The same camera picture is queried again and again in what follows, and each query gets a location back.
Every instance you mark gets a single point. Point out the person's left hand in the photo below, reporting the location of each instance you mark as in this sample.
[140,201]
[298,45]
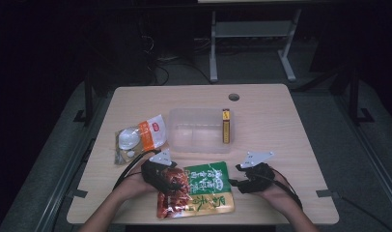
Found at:
[134,188]

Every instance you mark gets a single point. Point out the clear plastic container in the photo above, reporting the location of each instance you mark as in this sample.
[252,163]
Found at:
[197,135]

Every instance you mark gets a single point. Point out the person's right hand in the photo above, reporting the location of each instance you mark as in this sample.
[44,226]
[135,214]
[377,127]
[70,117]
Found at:
[279,196]

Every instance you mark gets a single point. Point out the orange and white snack pouch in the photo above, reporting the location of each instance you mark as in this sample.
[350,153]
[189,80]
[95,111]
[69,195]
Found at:
[152,132]

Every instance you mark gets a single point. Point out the grey tape strip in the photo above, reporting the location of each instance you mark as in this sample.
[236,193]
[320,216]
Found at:
[326,193]
[78,193]

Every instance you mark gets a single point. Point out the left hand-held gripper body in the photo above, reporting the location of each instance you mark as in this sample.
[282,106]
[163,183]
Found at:
[155,174]

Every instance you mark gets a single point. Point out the round table grommet hole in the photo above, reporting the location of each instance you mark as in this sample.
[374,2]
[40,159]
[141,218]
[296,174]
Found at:
[234,97]

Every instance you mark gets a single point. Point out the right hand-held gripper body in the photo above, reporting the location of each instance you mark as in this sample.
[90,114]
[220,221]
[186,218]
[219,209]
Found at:
[258,177]

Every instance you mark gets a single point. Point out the red and yellow box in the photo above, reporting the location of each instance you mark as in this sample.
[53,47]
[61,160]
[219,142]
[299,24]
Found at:
[226,129]

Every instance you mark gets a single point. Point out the green and red snack bag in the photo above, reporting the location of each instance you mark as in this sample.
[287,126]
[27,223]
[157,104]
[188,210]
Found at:
[210,190]

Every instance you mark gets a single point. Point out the black stand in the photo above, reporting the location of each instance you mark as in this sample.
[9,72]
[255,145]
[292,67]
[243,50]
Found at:
[354,96]
[88,100]

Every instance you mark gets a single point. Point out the grey metal stand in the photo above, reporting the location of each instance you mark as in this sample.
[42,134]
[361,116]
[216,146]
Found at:
[248,29]

